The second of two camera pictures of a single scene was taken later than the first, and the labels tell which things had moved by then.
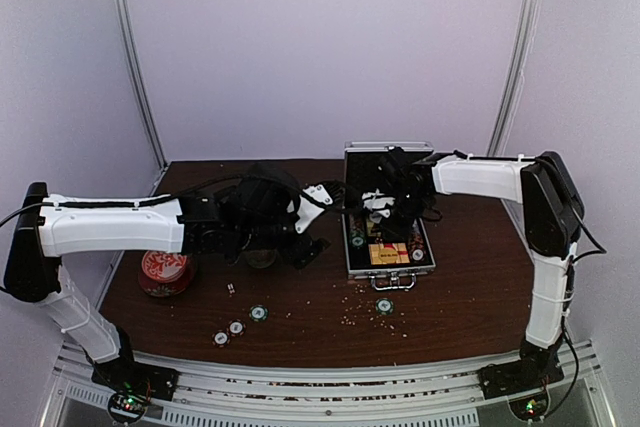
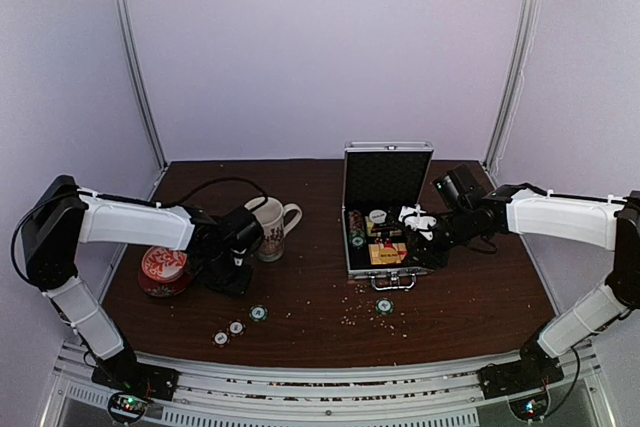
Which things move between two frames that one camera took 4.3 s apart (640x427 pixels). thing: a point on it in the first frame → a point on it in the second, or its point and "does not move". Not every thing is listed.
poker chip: [221, 338] does not move
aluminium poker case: [390, 256] does not move
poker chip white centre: [236, 327] does not move
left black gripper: [304, 252] → [239, 288]
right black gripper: [399, 231] → [432, 258]
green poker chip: [258, 313] does not move
